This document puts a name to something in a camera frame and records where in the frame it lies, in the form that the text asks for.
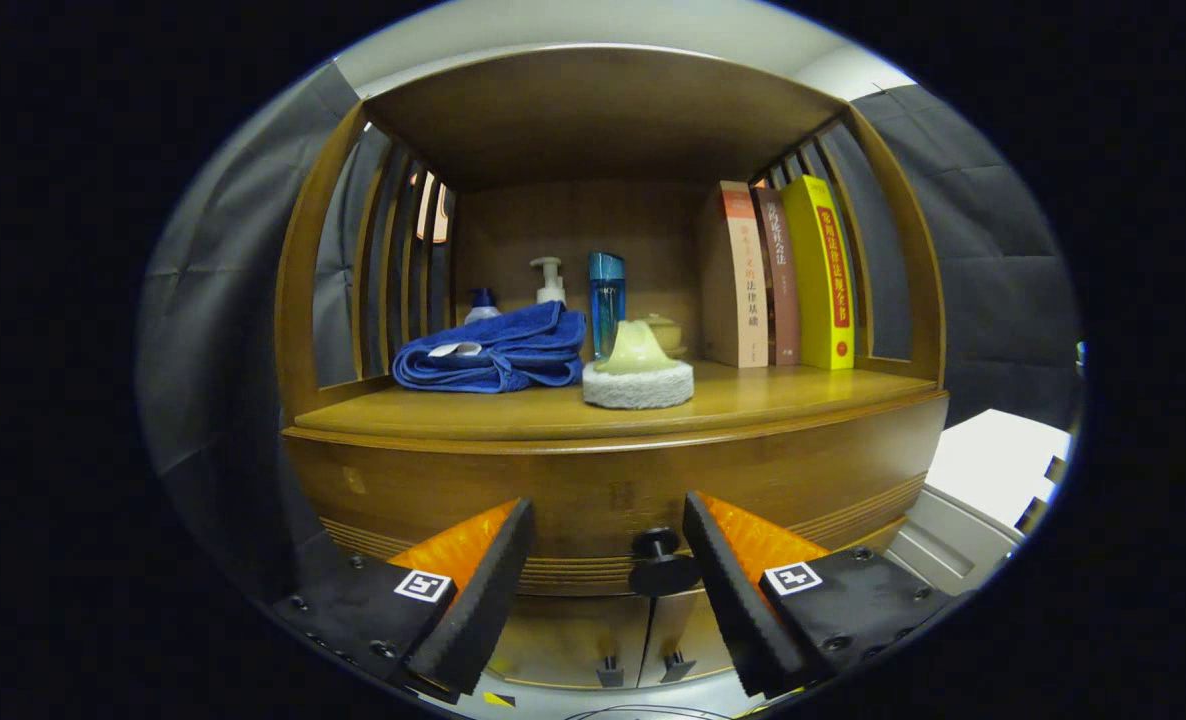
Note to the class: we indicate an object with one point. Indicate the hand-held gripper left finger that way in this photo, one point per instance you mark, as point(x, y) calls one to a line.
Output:
point(473, 605)

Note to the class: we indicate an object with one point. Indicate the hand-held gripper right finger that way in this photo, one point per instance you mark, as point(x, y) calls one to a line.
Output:
point(743, 605)

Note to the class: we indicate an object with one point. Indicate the wooden drawer with black knob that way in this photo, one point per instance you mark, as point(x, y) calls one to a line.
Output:
point(573, 490)

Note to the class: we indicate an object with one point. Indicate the wooden cabinet door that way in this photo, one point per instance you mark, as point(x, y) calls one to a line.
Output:
point(693, 630)
point(563, 645)

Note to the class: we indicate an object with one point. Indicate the wooden countertop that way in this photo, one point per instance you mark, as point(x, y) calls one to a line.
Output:
point(513, 410)

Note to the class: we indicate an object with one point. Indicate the wooden cabinet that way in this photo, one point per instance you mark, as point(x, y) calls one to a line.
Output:
point(603, 110)

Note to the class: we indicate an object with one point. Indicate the folded blue towel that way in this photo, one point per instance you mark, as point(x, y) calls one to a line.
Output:
point(503, 355)

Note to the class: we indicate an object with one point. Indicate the yellow lidded teacup with saucer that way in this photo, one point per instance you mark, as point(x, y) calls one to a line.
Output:
point(667, 330)

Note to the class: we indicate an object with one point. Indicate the white table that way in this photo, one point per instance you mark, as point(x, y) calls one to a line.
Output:
point(993, 465)

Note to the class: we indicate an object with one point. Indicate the small white bottle blue cap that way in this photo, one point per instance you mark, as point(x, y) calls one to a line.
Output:
point(482, 310)

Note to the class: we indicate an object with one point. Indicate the beige book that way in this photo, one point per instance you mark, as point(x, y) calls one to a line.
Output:
point(738, 280)

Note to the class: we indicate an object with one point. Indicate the brown book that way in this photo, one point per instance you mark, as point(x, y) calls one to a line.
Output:
point(781, 280)

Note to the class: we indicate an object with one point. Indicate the white pump bottle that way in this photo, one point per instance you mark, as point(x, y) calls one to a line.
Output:
point(550, 285)

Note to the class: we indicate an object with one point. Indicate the blue glass bottle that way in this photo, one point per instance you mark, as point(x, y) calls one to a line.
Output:
point(607, 300)

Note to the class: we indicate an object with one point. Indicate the yellow book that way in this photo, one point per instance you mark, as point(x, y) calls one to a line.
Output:
point(821, 280)

